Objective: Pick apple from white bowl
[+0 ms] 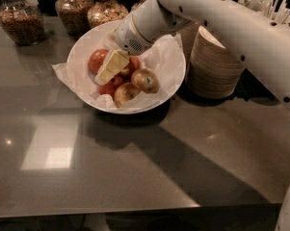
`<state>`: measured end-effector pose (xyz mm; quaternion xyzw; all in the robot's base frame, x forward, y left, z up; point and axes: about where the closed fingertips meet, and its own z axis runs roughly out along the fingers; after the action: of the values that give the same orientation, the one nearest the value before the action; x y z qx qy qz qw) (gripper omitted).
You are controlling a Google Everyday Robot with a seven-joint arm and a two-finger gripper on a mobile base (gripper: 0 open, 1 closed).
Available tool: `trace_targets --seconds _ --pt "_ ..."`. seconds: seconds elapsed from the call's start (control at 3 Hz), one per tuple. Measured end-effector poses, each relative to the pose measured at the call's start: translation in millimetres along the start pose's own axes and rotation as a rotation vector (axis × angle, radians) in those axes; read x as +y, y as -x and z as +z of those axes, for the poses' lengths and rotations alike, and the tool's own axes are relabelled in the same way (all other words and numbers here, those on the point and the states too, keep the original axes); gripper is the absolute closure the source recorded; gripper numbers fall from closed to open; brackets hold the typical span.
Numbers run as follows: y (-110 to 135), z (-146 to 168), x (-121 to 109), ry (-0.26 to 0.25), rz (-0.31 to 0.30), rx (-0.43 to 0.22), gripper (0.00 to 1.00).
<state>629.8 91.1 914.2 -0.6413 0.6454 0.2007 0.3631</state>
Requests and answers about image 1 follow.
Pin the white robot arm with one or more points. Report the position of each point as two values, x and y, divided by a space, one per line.
259 43

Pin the stack paper bowls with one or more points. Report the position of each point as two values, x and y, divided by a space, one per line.
188 35
213 73

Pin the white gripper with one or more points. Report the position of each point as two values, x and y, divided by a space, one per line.
127 36

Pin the front stack paper bowls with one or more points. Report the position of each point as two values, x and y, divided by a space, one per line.
213 73

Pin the glass jar far left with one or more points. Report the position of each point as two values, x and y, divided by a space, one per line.
21 21

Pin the red apple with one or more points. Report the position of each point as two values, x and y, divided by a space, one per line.
96 60
111 86
133 65

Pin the large white bowl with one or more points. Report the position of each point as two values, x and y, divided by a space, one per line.
170 68

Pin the yellow-red apple bottom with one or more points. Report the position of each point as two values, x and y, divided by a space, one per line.
125 92

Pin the white plastic cutlery bunch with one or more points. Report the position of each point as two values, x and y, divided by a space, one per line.
278 13

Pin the white paper liner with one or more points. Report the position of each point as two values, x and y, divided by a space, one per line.
163 61

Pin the yellow apple with sticker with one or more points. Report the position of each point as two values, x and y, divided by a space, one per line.
145 80

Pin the glass jar with light cereal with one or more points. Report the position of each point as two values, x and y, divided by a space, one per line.
104 11

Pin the rear stack paper bowls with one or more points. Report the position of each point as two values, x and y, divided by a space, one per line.
188 35

